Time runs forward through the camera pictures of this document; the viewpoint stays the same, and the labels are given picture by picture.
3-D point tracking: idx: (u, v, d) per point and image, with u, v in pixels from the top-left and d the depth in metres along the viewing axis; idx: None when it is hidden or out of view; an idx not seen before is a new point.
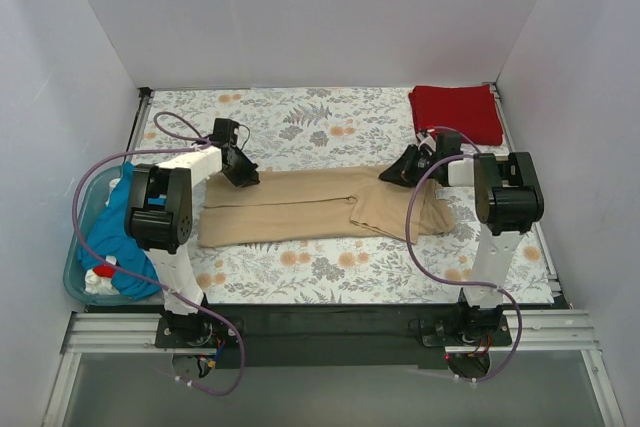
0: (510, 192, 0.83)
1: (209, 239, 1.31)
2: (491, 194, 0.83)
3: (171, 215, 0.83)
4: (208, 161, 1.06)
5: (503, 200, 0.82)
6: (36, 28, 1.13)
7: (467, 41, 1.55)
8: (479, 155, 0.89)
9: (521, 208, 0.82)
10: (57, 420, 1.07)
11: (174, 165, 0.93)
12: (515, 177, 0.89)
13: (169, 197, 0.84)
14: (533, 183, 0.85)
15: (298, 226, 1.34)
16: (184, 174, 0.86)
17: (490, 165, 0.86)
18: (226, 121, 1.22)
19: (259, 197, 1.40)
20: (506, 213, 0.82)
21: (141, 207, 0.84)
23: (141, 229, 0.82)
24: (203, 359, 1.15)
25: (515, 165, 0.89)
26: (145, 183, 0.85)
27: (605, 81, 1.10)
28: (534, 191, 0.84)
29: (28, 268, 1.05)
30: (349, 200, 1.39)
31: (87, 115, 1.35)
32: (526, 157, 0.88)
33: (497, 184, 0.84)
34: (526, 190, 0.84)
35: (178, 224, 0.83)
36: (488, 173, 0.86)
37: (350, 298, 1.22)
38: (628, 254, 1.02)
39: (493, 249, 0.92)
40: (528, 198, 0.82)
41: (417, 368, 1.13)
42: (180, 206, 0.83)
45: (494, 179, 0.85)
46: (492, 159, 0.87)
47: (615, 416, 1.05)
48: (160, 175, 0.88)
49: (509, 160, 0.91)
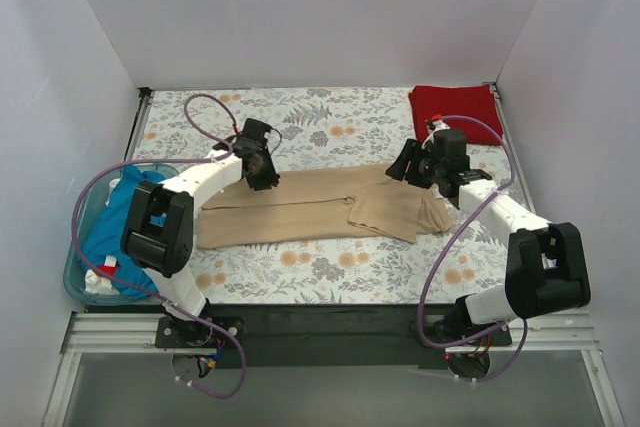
0: (553, 285, 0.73)
1: (209, 239, 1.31)
2: (531, 295, 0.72)
3: (166, 243, 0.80)
4: (221, 175, 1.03)
5: (547, 300, 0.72)
6: (35, 27, 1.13)
7: (467, 41, 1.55)
8: (519, 237, 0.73)
9: (565, 304, 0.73)
10: (57, 420, 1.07)
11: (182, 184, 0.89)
12: (554, 252, 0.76)
13: (166, 223, 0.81)
14: (580, 271, 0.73)
15: (299, 226, 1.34)
16: (186, 203, 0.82)
17: (535, 255, 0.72)
18: (258, 123, 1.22)
19: (259, 197, 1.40)
20: (545, 311, 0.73)
21: (139, 228, 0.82)
23: (137, 251, 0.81)
24: (203, 359, 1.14)
25: (557, 238, 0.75)
26: (144, 203, 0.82)
27: (606, 81, 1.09)
28: (580, 282, 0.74)
29: (28, 269, 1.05)
30: (347, 200, 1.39)
31: (87, 115, 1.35)
32: (574, 235, 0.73)
33: (539, 282, 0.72)
34: (571, 282, 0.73)
35: (172, 254, 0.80)
36: (530, 267, 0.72)
37: (350, 298, 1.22)
38: (627, 255, 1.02)
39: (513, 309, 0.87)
40: (572, 294, 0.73)
41: (417, 368, 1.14)
42: (176, 236, 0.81)
45: (537, 275, 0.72)
46: (535, 246, 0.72)
47: (615, 416, 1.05)
48: (164, 195, 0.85)
49: (548, 229, 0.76)
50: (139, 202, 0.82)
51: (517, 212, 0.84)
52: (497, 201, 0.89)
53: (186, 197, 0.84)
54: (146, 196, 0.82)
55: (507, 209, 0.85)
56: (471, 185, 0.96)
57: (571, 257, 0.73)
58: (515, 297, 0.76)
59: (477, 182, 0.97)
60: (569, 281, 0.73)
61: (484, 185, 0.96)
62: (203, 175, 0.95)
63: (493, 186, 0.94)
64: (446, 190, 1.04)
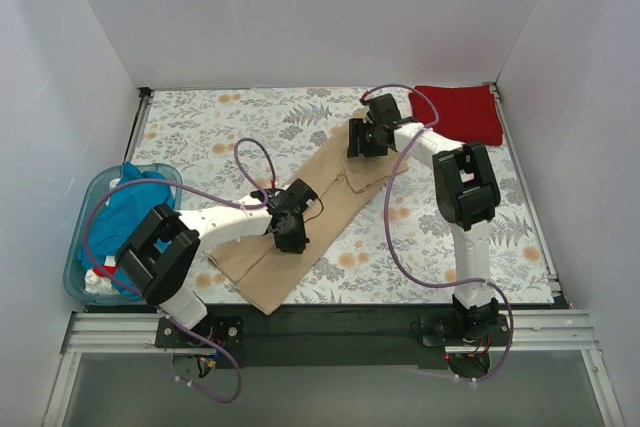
0: (471, 191, 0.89)
1: (269, 300, 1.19)
2: (455, 200, 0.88)
3: (153, 276, 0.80)
4: (244, 226, 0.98)
5: (467, 201, 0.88)
6: (36, 27, 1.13)
7: (468, 40, 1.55)
8: (438, 159, 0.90)
9: (482, 203, 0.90)
10: (57, 420, 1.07)
11: (200, 224, 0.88)
12: (470, 166, 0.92)
13: (164, 254, 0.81)
14: (491, 176, 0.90)
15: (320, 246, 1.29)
16: (189, 243, 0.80)
17: (451, 169, 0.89)
18: (305, 189, 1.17)
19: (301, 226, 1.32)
20: (470, 213, 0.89)
21: (139, 248, 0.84)
23: (129, 269, 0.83)
24: (203, 359, 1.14)
25: (469, 154, 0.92)
26: (152, 226, 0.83)
27: (606, 80, 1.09)
28: (491, 185, 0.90)
29: (28, 268, 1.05)
30: (338, 179, 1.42)
31: (87, 115, 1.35)
32: (480, 146, 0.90)
33: (459, 189, 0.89)
34: (484, 186, 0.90)
35: (154, 288, 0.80)
36: (450, 178, 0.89)
37: (350, 298, 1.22)
38: (627, 254, 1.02)
39: (470, 243, 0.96)
40: (486, 196, 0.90)
41: (417, 368, 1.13)
42: (164, 273, 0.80)
45: (456, 184, 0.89)
46: (452, 164, 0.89)
47: (615, 416, 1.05)
48: (177, 224, 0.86)
49: (462, 149, 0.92)
50: (149, 224, 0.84)
51: (439, 141, 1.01)
52: (422, 135, 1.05)
53: (194, 236, 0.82)
54: (158, 220, 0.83)
55: (430, 140, 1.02)
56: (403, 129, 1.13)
57: (481, 166, 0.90)
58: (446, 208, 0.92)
59: (408, 125, 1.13)
60: (482, 185, 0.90)
61: (413, 126, 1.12)
62: (225, 218, 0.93)
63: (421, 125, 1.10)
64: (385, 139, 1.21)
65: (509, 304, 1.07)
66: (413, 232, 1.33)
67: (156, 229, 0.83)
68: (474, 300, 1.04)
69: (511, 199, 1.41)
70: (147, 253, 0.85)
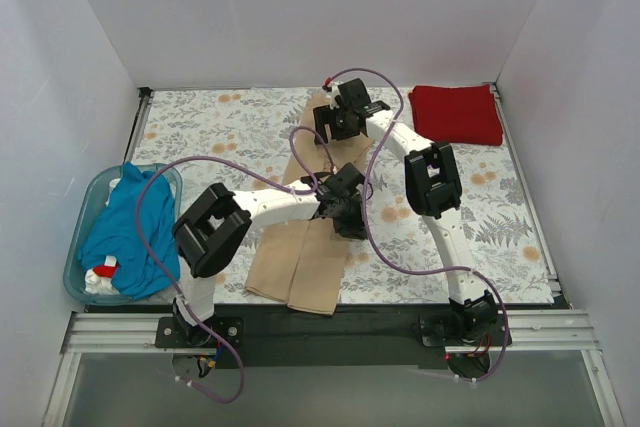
0: (438, 188, 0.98)
1: (330, 303, 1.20)
2: (423, 197, 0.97)
3: (207, 249, 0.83)
4: (294, 210, 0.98)
5: (433, 198, 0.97)
6: (36, 27, 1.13)
7: (468, 40, 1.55)
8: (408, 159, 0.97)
9: (447, 197, 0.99)
10: (57, 420, 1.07)
11: (251, 205, 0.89)
12: (437, 164, 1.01)
13: (219, 229, 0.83)
14: (455, 174, 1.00)
15: (345, 254, 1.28)
16: (243, 223, 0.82)
17: (419, 168, 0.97)
18: (355, 174, 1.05)
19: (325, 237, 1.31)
20: (436, 207, 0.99)
21: (194, 222, 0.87)
23: (183, 240, 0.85)
24: (203, 359, 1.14)
25: (437, 152, 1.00)
26: (208, 203, 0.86)
27: (606, 80, 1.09)
28: (455, 181, 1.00)
29: (28, 269, 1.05)
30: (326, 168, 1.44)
31: (87, 115, 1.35)
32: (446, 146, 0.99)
33: (426, 187, 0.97)
34: (449, 182, 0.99)
35: (205, 261, 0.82)
36: (419, 177, 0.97)
37: (350, 298, 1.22)
38: (626, 254, 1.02)
39: (444, 232, 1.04)
40: (451, 191, 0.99)
41: (417, 368, 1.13)
42: (216, 248, 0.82)
45: (424, 182, 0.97)
46: (420, 163, 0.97)
47: (615, 416, 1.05)
48: (231, 204, 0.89)
49: (430, 148, 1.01)
50: (206, 200, 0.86)
51: (410, 137, 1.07)
52: (395, 130, 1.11)
53: (246, 217, 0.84)
54: (213, 197, 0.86)
55: (401, 137, 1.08)
56: (375, 119, 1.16)
57: (447, 165, 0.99)
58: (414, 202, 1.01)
59: (379, 114, 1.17)
60: (447, 182, 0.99)
61: (383, 116, 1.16)
62: (275, 200, 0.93)
63: (390, 116, 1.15)
64: (356, 123, 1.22)
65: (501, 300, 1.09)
66: (413, 232, 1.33)
67: (211, 206, 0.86)
68: (468, 294, 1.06)
69: (511, 199, 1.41)
70: (201, 228, 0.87)
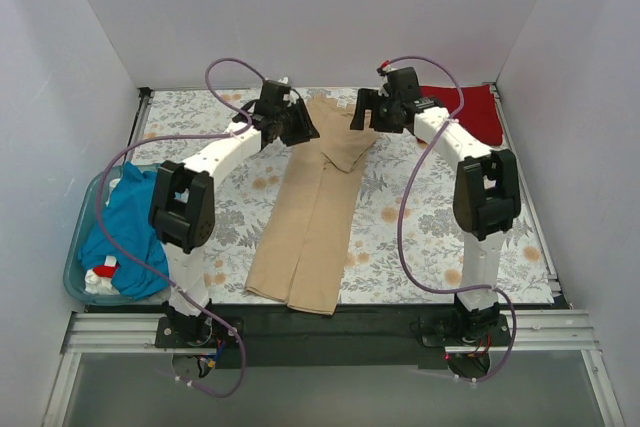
0: (492, 203, 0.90)
1: (330, 302, 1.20)
2: (474, 211, 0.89)
3: (189, 221, 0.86)
4: (243, 150, 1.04)
5: (487, 214, 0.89)
6: (36, 26, 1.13)
7: (468, 40, 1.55)
8: (464, 166, 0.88)
9: (501, 216, 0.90)
10: (57, 420, 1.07)
11: (204, 165, 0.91)
12: (494, 174, 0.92)
13: (189, 200, 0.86)
14: (513, 190, 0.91)
15: (344, 254, 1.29)
16: (207, 183, 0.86)
17: (478, 178, 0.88)
18: (275, 90, 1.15)
19: (323, 232, 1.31)
20: (487, 224, 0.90)
21: (165, 206, 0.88)
23: (162, 225, 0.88)
24: (203, 359, 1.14)
25: (496, 161, 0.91)
26: (167, 183, 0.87)
27: (606, 80, 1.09)
28: (512, 198, 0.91)
29: (28, 269, 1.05)
30: (326, 166, 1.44)
31: (86, 115, 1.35)
32: (510, 158, 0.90)
33: (482, 201, 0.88)
34: (506, 199, 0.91)
35: (194, 231, 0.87)
36: (475, 188, 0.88)
37: (350, 298, 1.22)
38: (627, 254, 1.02)
39: (482, 252, 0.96)
40: (507, 209, 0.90)
41: (417, 368, 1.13)
42: (198, 215, 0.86)
45: (480, 196, 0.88)
46: (478, 172, 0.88)
47: (615, 416, 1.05)
48: (186, 174, 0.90)
49: (490, 156, 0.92)
50: (163, 180, 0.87)
51: (464, 141, 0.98)
52: (447, 130, 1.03)
53: (207, 178, 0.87)
54: (169, 174, 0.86)
55: (454, 138, 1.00)
56: (425, 115, 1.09)
57: (507, 177, 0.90)
58: (463, 216, 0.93)
59: (431, 110, 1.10)
60: (505, 198, 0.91)
61: (436, 113, 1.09)
62: (222, 151, 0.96)
63: (444, 115, 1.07)
64: (403, 119, 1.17)
65: (513, 307, 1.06)
66: (413, 232, 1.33)
67: (171, 183, 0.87)
68: (478, 304, 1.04)
69: None
70: (172, 209, 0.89)
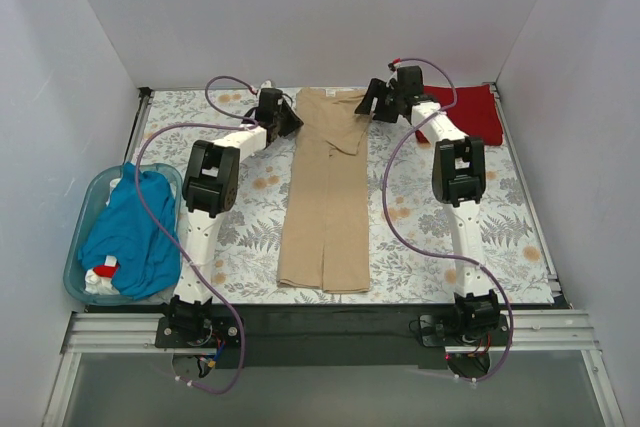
0: (462, 178, 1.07)
1: (363, 278, 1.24)
2: (445, 183, 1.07)
3: (220, 188, 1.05)
4: (254, 141, 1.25)
5: (455, 185, 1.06)
6: (36, 26, 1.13)
7: (468, 40, 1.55)
8: (440, 145, 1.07)
9: (469, 189, 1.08)
10: (57, 420, 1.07)
11: (228, 143, 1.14)
12: (467, 156, 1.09)
13: (220, 171, 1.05)
14: (480, 169, 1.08)
15: (368, 232, 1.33)
16: (234, 156, 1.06)
17: (450, 154, 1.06)
18: (270, 95, 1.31)
19: (340, 214, 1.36)
20: (456, 196, 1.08)
21: (197, 178, 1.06)
23: (196, 193, 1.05)
24: (203, 359, 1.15)
25: (468, 147, 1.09)
26: (200, 157, 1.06)
27: (605, 80, 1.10)
28: (479, 176, 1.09)
29: (28, 268, 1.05)
30: (332, 150, 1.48)
31: (87, 115, 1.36)
32: (479, 141, 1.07)
33: (451, 175, 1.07)
34: (474, 176, 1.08)
35: (225, 195, 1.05)
36: (446, 164, 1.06)
37: (350, 298, 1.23)
38: (626, 254, 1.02)
39: (460, 222, 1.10)
40: (473, 184, 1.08)
41: (417, 368, 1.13)
42: (227, 182, 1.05)
45: (450, 170, 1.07)
46: (450, 150, 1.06)
47: (615, 416, 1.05)
48: (214, 152, 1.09)
49: (463, 141, 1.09)
50: (197, 157, 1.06)
51: (446, 127, 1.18)
52: (435, 120, 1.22)
53: (233, 151, 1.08)
54: (202, 151, 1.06)
55: (439, 126, 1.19)
56: (421, 107, 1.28)
57: (475, 158, 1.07)
58: (437, 188, 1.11)
59: (426, 103, 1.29)
60: (472, 176, 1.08)
61: (430, 106, 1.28)
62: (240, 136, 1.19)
63: (437, 108, 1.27)
64: (404, 109, 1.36)
65: (509, 304, 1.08)
66: (413, 232, 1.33)
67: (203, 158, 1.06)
68: (472, 288, 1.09)
69: (511, 199, 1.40)
70: (202, 180, 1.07)
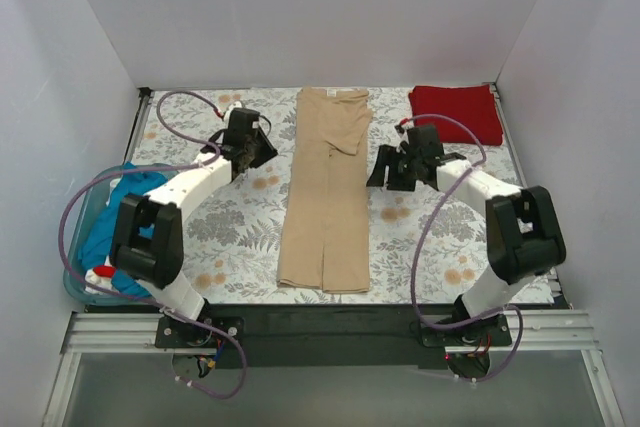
0: (532, 246, 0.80)
1: (363, 278, 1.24)
2: (511, 254, 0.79)
3: (155, 256, 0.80)
4: (211, 180, 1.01)
5: (525, 257, 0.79)
6: (37, 26, 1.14)
7: (468, 41, 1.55)
8: (493, 204, 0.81)
9: (544, 260, 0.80)
10: (57, 420, 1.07)
11: (170, 194, 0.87)
12: (530, 214, 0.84)
13: (155, 236, 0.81)
14: (554, 230, 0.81)
15: (367, 231, 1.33)
16: (174, 216, 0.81)
17: (508, 215, 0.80)
18: (244, 119, 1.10)
19: (341, 215, 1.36)
20: (526, 271, 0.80)
21: (126, 242, 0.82)
23: (127, 264, 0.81)
24: (203, 359, 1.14)
25: (529, 201, 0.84)
26: (129, 217, 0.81)
27: (605, 80, 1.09)
28: (555, 240, 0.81)
29: (29, 269, 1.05)
30: (331, 150, 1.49)
31: (87, 115, 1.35)
32: (544, 195, 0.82)
33: (518, 243, 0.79)
34: (547, 240, 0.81)
35: (162, 264, 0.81)
36: (508, 229, 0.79)
37: (350, 299, 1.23)
38: (627, 255, 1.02)
39: (505, 288, 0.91)
40: (549, 251, 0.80)
41: (417, 368, 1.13)
42: (165, 249, 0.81)
45: (515, 237, 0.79)
46: (508, 209, 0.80)
47: (615, 416, 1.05)
48: (150, 206, 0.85)
49: (522, 195, 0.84)
50: (124, 215, 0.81)
51: (492, 182, 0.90)
52: (472, 175, 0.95)
53: (173, 210, 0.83)
54: (131, 208, 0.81)
55: (483, 183, 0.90)
56: (448, 166, 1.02)
57: (544, 217, 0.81)
58: (498, 265, 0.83)
59: (453, 161, 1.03)
60: (545, 239, 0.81)
61: (460, 163, 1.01)
62: (187, 183, 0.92)
63: (468, 164, 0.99)
64: (424, 175, 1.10)
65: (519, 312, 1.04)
66: (413, 232, 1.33)
67: (133, 218, 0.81)
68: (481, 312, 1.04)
69: None
70: (136, 245, 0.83)
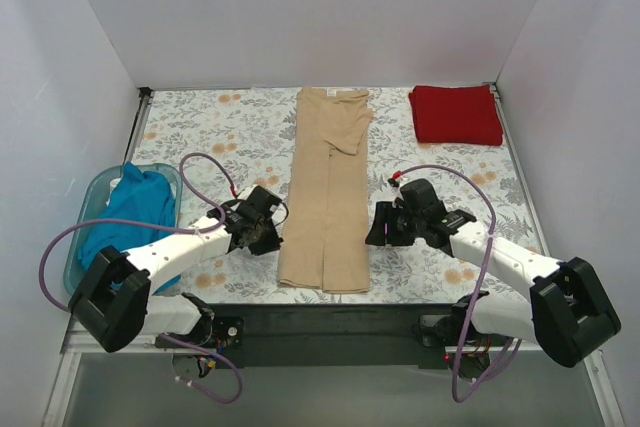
0: (585, 325, 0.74)
1: (363, 278, 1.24)
2: (570, 343, 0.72)
3: (109, 320, 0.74)
4: (204, 249, 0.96)
5: (584, 342, 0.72)
6: (37, 27, 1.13)
7: (468, 40, 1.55)
8: (540, 290, 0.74)
9: (600, 339, 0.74)
10: (57, 420, 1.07)
11: (150, 259, 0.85)
12: (572, 288, 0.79)
13: (115, 300, 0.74)
14: (605, 303, 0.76)
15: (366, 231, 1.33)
16: (140, 286, 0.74)
17: (557, 300, 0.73)
18: (264, 197, 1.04)
19: (341, 215, 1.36)
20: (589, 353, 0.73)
21: (90, 294, 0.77)
23: (85, 319, 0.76)
24: (202, 360, 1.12)
25: (569, 276, 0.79)
26: (100, 270, 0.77)
27: (606, 80, 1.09)
28: (607, 312, 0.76)
29: (29, 269, 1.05)
30: (331, 150, 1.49)
31: (86, 115, 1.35)
32: (587, 268, 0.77)
33: (574, 328, 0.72)
34: (600, 315, 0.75)
35: (113, 331, 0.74)
36: (561, 316, 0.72)
37: (350, 299, 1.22)
38: (627, 255, 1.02)
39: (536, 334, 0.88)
40: (603, 327, 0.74)
41: (417, 368, 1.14)
42: (119, 318, 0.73)
45: (569, 322, 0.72)
46: (557, 292, 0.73)
47: (615, 417, 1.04)
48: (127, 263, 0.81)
49: (560, 270, 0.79)
50: (98, 266, 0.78)
51: (524, 257, 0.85)
52: (496, 248, 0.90)
53: (143, 278, 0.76)
54: (106, 261, 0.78)
55: (507, 257, 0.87)
56: (460, 232, 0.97)
57: (591, 291, 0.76)
58: (554, 351, 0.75)
59: (466, 227, 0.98)
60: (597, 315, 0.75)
61: (473, 230, 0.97)
62: (176, 249, 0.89)
63: (481, 230, 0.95)
64: (434, 242, 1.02)
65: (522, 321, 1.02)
66: None
67: (106, 271, 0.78)
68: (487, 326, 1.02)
69: (511, 199, 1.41)
70: (102, 300, 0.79)
